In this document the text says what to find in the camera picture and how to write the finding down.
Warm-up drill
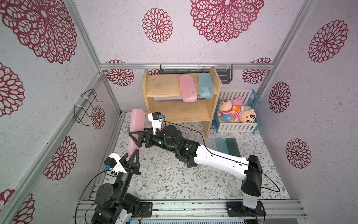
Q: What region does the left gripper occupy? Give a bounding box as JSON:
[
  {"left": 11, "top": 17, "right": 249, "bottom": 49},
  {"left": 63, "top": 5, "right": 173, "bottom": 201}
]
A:
[{"left": 114, "top": 149, "right": 141, "bottom": 202}]

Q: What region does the pink pencil case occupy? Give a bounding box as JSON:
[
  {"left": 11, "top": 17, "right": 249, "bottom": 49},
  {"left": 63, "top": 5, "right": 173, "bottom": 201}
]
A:
[
  {"left": 179, "top": 75, "right": 198, "bottom": 103},
  {"left": 128, "top": 108, "right": 146, "bottom": 157}
]

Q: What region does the clear pencil case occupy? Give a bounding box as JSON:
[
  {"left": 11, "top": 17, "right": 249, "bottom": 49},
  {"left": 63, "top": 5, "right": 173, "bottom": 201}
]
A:
[{"left": 205, "top": 138, "right": 217, "bottom": 151}]

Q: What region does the teal pencil case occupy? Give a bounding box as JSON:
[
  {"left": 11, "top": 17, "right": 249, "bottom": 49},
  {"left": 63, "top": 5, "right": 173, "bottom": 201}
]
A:
[{"left": 215, "top": 138, "right": 229, "bottom": 155}]

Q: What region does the light blue pencil case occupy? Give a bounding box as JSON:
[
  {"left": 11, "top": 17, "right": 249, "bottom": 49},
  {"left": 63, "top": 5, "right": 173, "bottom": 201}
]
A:
[{"left": 199, "top": 72, "right": 214, "bottom": 99}]

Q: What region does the dark green pencil case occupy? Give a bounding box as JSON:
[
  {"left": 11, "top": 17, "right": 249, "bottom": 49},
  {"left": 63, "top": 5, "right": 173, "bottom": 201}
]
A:
[{"left": 226, "top": 138, "right": 241, "bottom": 157}]

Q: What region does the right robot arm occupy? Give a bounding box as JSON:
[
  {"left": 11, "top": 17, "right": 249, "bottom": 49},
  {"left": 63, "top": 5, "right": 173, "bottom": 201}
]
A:
[{"left": 129, "top": 125, "right": 263, "bottom": 210}]

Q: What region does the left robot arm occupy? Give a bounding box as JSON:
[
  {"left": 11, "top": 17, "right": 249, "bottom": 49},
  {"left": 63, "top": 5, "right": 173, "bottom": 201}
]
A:
[{"left": 91, "top": 149, "right": 140, "bottom": 224}]

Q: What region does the wooden two-tier shelf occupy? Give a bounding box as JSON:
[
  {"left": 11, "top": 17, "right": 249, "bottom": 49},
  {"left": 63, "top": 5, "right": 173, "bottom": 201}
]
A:
[{"left": 142, "top": 67, "right": 222, "bottom": 137}]

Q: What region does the pink plush doll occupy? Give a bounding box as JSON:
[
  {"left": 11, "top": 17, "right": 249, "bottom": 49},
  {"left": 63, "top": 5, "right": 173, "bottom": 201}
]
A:
[{"left": 218, "top": 97, "right": 244, "bottom": 122}]

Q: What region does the orange striped plush doll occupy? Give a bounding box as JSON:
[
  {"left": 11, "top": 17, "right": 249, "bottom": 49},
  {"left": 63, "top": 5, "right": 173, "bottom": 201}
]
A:
[{"left": 232, "top": 105, "right": 256, "bottom": 123}]

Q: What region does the blue white toy crib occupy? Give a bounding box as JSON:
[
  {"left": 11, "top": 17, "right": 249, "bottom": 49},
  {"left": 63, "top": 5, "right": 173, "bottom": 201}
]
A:
[{"left": 213, "top": 90, "right": 260, "bottom": 133}]

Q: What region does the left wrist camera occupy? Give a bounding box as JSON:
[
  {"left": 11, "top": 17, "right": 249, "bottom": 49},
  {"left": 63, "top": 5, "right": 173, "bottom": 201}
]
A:
[{"left": 104, "top": 153, "right": 127, "bottom": 175}]

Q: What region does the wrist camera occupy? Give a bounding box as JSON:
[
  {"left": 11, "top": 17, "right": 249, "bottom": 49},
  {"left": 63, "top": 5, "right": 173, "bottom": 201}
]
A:
[
  {"left": 104, "top": 153, "right": 127, "bottom": 175},
  {"left": 148, "top": 112, "right": 163, "bottom": 135}
]

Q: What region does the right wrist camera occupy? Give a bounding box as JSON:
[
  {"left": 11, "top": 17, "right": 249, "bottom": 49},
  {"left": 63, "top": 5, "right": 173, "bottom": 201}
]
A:
[{"left": 148, "top": 112, "right": 163, "bottom": 135}]

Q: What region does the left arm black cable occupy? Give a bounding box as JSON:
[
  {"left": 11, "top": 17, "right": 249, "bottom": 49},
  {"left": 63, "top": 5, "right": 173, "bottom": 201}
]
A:
[{"left": 74, "top": 169, "right": 118, "bottom": 224}]

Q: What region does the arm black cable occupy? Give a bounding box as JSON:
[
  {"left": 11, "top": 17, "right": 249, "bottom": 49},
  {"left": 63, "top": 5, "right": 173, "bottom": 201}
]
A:
[
  {"left": 160, "top": 121, "right": 281, "bottom": 194},
  {"left": 74, "top": 169, "right": 118, "bottom": 224}
]

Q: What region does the black wire wall rack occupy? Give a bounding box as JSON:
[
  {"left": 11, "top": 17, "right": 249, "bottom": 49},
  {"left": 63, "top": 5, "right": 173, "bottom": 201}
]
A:
[{"left": 73, "top": 88, "right": 103, "bottom": 127}]

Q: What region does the black wall shelf rack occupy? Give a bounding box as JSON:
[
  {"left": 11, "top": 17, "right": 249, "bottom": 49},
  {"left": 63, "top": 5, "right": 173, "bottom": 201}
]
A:
[{"left": 160, "top": 65, "right": 233, "bottom": 84}]

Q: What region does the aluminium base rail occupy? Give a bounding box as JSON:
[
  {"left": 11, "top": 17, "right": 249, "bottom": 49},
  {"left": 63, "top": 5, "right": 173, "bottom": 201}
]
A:
[{"left": 71, "top": 183, "right": 308, "bottom": 224}]

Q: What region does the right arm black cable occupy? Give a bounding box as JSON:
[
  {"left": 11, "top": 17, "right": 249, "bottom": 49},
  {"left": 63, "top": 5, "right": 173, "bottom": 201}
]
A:
[{"left": 160, "top": 121, "right": 281, "bottom": 194}]

